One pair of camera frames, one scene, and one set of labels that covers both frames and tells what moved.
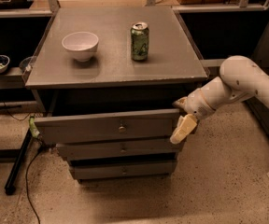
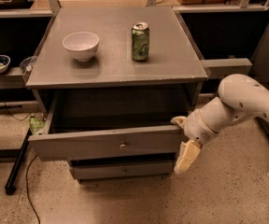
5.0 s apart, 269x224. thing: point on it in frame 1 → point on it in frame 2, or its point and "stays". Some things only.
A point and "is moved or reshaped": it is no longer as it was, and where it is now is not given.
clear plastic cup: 26,64 stays
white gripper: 194,105 → 197,129
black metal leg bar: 10,185 stays
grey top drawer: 121,126 is moved or reshaped
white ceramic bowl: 82,44 stays
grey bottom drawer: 122,169 stays
